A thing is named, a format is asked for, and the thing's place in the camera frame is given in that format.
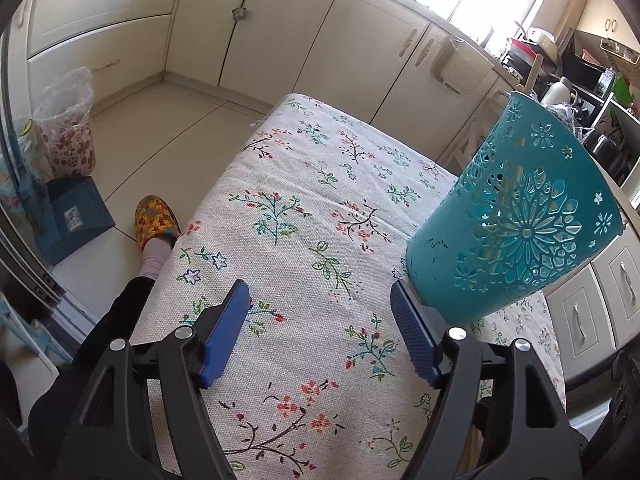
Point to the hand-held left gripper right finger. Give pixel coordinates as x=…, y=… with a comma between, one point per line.
x=415, y=330

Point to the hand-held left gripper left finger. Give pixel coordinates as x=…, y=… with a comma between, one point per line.
x=225, y=340

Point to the teal perforated utensil holder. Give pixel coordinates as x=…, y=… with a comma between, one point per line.
x=440, y=255

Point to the wooden utensil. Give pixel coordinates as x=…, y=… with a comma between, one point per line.
x=531, y=75

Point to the white panelled cabinet drawer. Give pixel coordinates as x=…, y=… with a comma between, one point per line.
x=622, y=285
x=580, y=325

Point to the person's leg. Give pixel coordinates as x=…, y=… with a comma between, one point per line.
x=115, y=320

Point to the floral tablecloth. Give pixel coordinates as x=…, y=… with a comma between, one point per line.
x=300, y=250

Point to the yellow floral slipper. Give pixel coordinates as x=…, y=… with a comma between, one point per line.
x=152, y=220

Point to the blue dustpan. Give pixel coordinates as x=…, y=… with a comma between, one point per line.
x=75, y=215

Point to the light blue step stool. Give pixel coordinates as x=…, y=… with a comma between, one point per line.
x=30, y=330

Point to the cream cabinet door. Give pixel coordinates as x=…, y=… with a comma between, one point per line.
x=280, y=40
x=410, y=110
x=355, y=57
x=205, y=25

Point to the floral trash bin with bag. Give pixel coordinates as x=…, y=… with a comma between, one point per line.
x=65, y=150

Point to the clear plastic bag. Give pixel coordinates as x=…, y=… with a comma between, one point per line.
x=572, y=120

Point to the cream hanging door bin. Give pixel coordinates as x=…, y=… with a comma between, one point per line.
x=460, y=67

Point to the dish rack with dishes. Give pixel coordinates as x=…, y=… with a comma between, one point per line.
x=525, y=50

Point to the cream deep cabinet drawer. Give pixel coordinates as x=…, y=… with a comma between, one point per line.
x=70, y=72

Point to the black microwave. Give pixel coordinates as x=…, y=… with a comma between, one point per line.
x=582, y=62

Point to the small metal hanging cup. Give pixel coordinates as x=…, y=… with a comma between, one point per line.
x=239, y=13

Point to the cream shallow cabinet drawer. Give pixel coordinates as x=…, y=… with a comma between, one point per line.
x=95, y=10

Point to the metal door frame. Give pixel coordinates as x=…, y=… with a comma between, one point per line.
x=25, y=240

